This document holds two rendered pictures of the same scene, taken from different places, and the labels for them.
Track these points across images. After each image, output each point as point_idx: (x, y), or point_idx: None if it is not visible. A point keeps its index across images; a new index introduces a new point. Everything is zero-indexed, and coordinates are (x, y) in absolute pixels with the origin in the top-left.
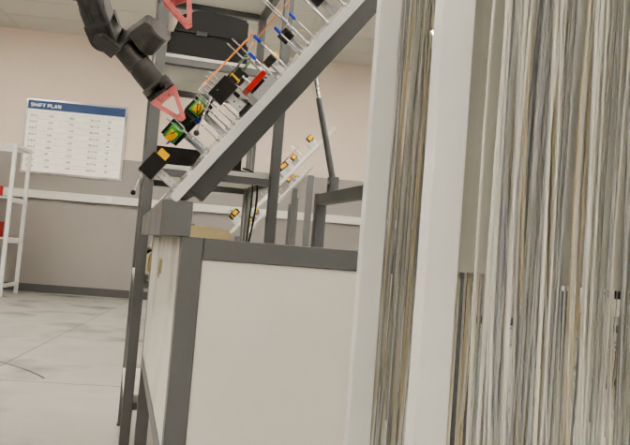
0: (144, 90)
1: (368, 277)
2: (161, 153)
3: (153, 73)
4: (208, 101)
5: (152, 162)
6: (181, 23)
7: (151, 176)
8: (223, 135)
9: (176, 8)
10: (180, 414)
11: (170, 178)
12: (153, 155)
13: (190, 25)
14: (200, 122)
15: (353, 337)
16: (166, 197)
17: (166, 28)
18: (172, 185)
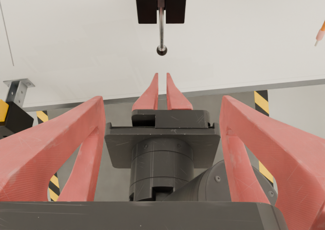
0: (212, 164)
1: None
2: (2, 113)
3: (191, 165)
4: (163, 23)
5: (18, 124)
6: (101, 153)
7: (32, 119)
8: None
9: (265, 195)
10: None
11: (19, 91)
12: (10, 126)
13: (101, 103)
14: (163, 43)
15: None
16: (271, 81)
17: (211, 194)
18: (25, 85)
